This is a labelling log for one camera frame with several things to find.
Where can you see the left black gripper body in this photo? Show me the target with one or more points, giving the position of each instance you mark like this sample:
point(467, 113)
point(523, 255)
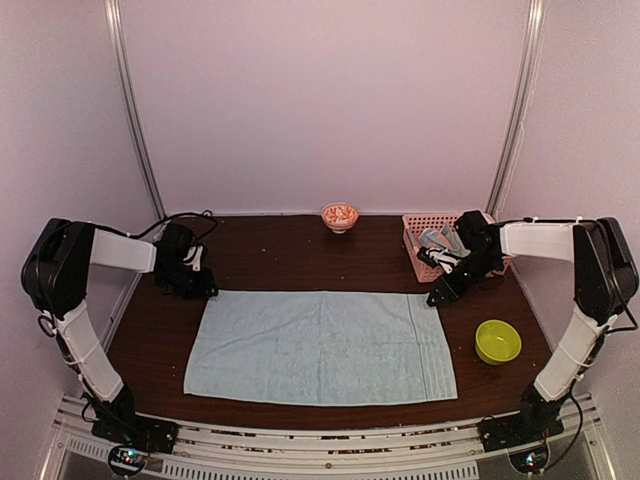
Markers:
point(187, 285)

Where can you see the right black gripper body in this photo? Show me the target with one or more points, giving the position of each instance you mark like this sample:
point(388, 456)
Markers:
point(477, 266)

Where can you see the blue polka dot towel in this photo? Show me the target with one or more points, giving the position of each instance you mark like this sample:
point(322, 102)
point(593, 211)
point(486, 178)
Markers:
point(445, 239)

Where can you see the plain light blue towel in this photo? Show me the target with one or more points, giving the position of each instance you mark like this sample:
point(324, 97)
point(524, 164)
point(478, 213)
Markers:
point(321, 349)

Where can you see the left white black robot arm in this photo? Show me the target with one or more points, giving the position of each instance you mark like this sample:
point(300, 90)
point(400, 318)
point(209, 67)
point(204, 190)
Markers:
point(55, 276)

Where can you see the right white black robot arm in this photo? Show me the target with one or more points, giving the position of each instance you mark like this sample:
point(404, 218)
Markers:
point(605, 280)

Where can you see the pink plastic basket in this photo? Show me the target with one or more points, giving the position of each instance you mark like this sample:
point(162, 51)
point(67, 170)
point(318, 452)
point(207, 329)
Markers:
point(414, 224)

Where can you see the lime green bowl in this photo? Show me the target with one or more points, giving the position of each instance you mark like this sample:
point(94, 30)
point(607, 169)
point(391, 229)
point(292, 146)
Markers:
point(497, 342)

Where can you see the orange patterned ceramic bowl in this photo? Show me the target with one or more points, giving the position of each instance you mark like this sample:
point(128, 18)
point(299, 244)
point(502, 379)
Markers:
point(339, 217)

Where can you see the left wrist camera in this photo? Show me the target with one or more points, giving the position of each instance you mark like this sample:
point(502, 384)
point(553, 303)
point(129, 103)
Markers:
point(195, 257)

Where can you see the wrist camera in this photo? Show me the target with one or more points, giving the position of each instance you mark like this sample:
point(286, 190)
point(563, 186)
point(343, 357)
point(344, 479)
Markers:
point(439, 258)
point(195, 257)

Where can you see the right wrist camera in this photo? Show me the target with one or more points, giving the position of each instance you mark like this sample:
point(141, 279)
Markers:
point(439, 258)

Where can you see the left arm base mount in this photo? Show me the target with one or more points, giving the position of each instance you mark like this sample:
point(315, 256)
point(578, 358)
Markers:
point(148, 434)

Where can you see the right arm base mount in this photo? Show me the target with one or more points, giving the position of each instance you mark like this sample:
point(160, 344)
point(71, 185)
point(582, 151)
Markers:
point(497, 433)

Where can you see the front aluminium rail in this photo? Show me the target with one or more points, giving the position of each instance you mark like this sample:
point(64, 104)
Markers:
point(451, 450)

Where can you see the right aluminium frame post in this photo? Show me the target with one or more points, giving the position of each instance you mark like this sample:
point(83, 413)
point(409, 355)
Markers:
point(523, 93)

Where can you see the aluminium frame post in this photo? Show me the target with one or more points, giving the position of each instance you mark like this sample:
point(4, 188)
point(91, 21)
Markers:
point(523, 93)
point(117, 36)

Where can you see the left aluminium frame post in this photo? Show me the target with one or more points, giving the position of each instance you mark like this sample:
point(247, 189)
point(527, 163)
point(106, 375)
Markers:
point(117, 36)

